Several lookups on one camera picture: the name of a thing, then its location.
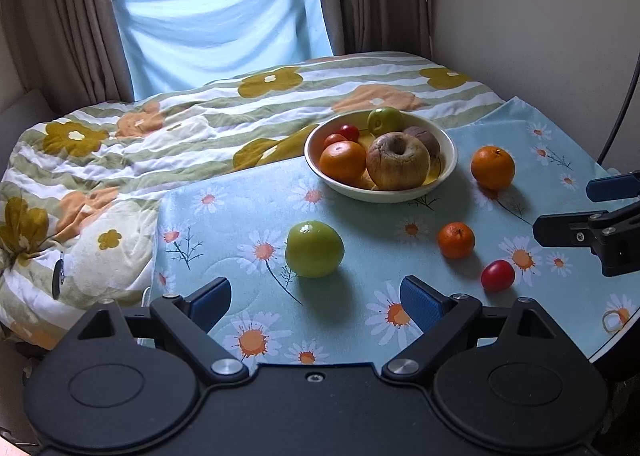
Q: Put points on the blue daisy print tablecloth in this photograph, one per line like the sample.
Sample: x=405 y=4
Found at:
x=370 y=246

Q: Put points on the red cherry tomato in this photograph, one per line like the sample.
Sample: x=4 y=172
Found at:
x=497 y=276
x=350 y=132

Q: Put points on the wrinkled yellow apple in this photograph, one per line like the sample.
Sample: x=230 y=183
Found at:
x=400 y=171

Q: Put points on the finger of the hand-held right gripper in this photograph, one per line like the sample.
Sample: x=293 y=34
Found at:
x=612 y=187
x=565 y=231

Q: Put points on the brown wrinkled fruit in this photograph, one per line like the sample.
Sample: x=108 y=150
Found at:
x=426 y=138

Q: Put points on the black oval tag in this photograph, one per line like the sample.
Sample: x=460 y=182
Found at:
x=56 y=278

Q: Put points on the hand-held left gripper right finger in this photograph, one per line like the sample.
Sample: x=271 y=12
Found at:
x=422 y=303

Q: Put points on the green apple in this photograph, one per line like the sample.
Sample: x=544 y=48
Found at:
x=385 y=118
x=314 y=250

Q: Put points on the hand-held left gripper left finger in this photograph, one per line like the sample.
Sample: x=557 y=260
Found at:
x=212 y=298

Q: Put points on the striped floral quilt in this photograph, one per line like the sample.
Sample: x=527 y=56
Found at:
x=150 y=156

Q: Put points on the white ceramic bowl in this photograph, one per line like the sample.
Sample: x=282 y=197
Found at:
x=350 y=190

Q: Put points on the large orange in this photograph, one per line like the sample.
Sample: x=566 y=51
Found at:
x=343 y=162
x=492 y=168

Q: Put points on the light blue window cloth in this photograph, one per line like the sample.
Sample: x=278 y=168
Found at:
x=220 y=31

